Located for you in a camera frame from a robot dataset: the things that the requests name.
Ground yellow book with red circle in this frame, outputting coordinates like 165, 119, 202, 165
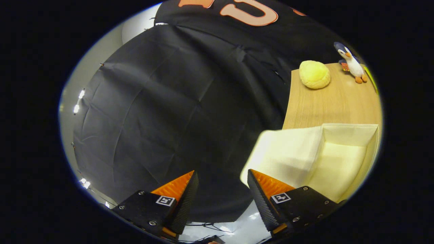
364, 64, 378, 94

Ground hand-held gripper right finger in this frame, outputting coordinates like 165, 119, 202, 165
247, 169, 346, 238

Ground yellow bun-shaped plush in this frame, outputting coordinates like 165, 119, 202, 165
299, 60, 331, 89

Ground cream fabric storage box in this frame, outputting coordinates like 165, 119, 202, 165
240, 123, 379, 204

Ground penguin plush toy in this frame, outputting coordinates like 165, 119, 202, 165
334, 42, 368, 84

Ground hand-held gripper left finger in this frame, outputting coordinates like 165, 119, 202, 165
111, 170, 199, 239

